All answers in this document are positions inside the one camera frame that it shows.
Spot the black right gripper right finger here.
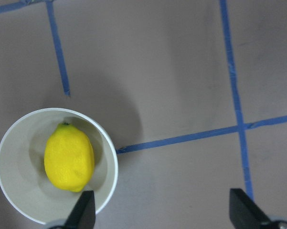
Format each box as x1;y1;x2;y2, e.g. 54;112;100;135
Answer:
229;188;277;229

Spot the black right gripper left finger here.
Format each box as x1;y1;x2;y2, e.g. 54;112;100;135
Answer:
64;190;96;229

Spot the yellow lemon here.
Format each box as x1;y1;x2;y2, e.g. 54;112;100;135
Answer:
44;123;95;192

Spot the cream ceramic bowl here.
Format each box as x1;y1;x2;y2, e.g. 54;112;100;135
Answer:
0;108;118;224

